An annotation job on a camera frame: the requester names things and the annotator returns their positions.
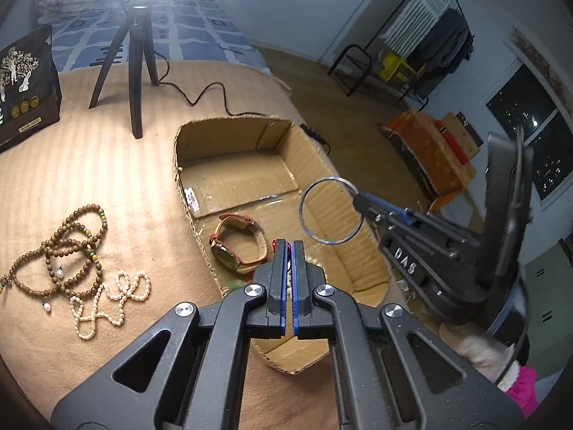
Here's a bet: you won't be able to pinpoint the thin metal bangle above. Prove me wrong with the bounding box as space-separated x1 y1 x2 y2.
298 176 363 246

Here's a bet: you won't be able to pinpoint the yellow box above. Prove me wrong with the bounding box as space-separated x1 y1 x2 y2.
377 51 418 91

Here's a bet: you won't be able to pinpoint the black snack bag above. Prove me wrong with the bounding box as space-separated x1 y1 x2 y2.
0 24 62 154

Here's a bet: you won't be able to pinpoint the striped towel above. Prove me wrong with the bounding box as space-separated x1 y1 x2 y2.
384 0 454 54

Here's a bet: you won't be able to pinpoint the pale bead bracelet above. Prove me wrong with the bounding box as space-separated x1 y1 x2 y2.
271 239 316 298

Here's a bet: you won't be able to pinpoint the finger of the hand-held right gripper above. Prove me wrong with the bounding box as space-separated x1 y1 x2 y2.
353 193 397 239
363 192 482 245

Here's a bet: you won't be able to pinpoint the cardboard box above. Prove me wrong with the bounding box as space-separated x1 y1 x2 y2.
172 116 391 374

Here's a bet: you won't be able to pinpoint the black clothes rack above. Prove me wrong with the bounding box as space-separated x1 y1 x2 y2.
328 0 476 109

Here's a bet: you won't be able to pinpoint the brown wooden bead necklace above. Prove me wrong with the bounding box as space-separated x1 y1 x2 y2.
0 204 108 313

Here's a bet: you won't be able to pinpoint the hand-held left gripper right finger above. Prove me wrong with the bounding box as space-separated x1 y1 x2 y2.
292 239 525 430

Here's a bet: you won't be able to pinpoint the white door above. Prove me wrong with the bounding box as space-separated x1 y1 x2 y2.
319 0 415 66

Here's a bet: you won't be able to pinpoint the dark hanging clothes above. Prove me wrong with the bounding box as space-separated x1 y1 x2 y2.
418 6 476 73

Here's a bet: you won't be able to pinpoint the wooden box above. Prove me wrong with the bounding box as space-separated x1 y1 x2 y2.
436 112 485 165

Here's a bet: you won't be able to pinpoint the pale green cabinet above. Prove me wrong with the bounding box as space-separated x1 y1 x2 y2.
521 239 571 368

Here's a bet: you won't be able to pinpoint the black power strip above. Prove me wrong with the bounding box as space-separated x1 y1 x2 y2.
299 123 331 154

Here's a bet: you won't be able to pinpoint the blue patterned bed sheet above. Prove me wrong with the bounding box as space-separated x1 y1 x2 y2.
48 0 270 75

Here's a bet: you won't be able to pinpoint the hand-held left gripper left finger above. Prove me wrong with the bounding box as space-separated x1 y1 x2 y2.
50 238 289 430

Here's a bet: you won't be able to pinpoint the patterned window valance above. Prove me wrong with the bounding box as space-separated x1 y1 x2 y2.
510 26 573 117

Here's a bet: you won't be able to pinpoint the window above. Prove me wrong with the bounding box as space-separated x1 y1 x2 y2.
485 63 573 203

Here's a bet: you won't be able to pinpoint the beige fluffy cloth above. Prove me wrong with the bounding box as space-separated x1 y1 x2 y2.
440 321 521 391

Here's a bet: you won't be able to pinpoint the white pearl necklace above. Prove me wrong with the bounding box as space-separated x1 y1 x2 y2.
69 271 152 342

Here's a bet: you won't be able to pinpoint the black tripod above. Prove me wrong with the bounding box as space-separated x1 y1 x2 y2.
88 0 161 140

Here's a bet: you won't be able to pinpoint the wristwatch with red strap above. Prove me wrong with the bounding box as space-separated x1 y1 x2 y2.
209 214 268 274

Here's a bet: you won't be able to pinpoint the orange cloth covered stool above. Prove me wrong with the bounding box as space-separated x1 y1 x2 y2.
382 111 478 199

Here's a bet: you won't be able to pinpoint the black power cable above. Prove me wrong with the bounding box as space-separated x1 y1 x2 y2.
158 59 275 120

